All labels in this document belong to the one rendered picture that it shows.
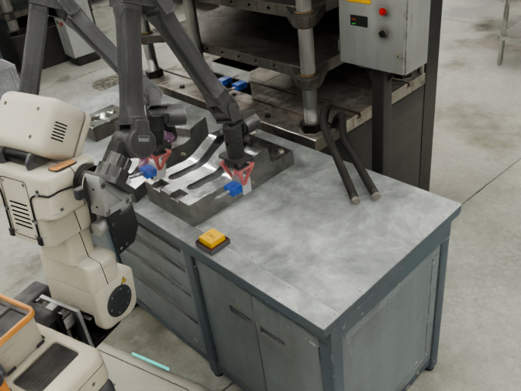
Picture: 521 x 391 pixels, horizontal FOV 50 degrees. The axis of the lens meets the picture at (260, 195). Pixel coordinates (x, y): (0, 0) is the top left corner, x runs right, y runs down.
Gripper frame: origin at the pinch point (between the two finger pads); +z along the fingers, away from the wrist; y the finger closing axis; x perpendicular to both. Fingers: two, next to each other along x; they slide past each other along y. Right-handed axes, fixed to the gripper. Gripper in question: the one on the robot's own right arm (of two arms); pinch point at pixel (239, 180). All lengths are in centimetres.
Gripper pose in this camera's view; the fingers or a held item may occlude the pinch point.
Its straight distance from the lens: 179.5
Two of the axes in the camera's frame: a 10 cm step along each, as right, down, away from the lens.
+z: 1.0, 8.4, 5.4
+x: -7.2, 4.3, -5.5
